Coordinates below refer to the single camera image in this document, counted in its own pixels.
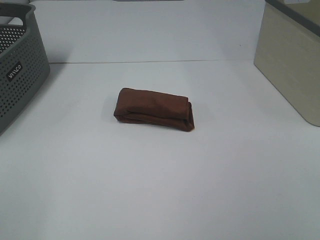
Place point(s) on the brown towel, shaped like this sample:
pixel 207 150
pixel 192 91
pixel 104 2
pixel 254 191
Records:
pixel 150 107

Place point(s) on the beige storage bin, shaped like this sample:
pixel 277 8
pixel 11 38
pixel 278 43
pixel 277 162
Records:
pixel 288 53

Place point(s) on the grey perforated plastic basket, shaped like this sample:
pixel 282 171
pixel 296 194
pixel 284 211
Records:
pixel 24 65

